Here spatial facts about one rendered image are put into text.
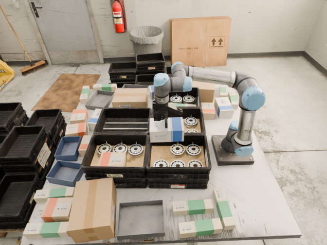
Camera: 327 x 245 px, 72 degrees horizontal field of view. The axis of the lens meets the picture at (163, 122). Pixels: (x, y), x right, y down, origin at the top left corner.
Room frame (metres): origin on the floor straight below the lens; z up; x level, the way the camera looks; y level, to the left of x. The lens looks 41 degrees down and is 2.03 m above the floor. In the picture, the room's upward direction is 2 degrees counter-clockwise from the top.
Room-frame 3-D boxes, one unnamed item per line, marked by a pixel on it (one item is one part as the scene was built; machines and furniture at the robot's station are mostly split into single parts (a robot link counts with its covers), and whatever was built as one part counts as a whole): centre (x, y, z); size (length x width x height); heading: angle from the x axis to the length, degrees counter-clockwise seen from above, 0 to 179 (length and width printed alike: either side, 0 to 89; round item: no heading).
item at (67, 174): (0.96, 0.69, 0.74); 0.20 x 0.15 x 0.07; 77
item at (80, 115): (1.57, 0.75, 0.74); 0.16 x 0.12 x 0.07; 6
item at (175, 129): (1.00, -0.02, 1.09); 0.20 x 0.12 x 0.09; 91
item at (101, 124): (1.29, 0.30, 0.87); 0.40 x 0.30 x 0.11; 87
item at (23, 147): (1.44, 1.30, 0.37); 0.40 x 0.30 x 0.45; 0
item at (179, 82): (1.02, -0.10, 1.41); 0.11 x 0.11 x 0.08; 1
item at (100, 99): (1.84, 0.62, 0.73); 0.27 x 0.20 x 0.05; 166
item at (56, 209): (0.69, 0.65, 0.74); 0.16 x 0.12 x 0.07; 90
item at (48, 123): (1.85, 1.30, 0.31); 0.40 x 0.30 x 0.34; 1
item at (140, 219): (0.63, 0.15, 0.73); 0.27 x 0.20 x 0.05; 93
